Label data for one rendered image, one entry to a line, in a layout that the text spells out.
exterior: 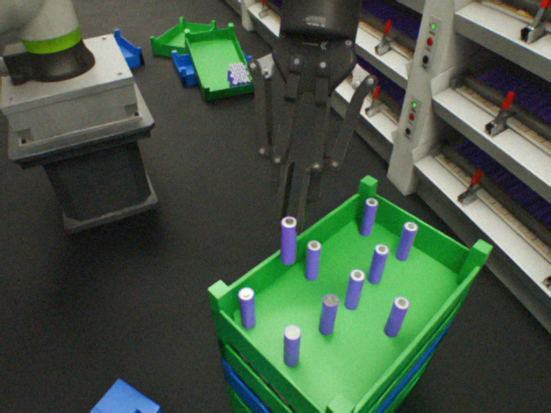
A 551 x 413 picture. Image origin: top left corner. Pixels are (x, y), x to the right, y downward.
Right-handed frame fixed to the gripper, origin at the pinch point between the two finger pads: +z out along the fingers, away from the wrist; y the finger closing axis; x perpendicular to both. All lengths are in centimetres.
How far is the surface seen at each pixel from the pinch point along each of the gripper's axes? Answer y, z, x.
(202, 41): -70, -19, 126
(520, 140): 36, -6, 49
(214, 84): -59, -3, 115
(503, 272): 42, 25, 54
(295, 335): 3.3, 13.4, -5.5
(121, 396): -19.9, 33.1, -3.0
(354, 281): 8.2, 9.9, 2.9
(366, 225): 8.5, 7.6, 16.9
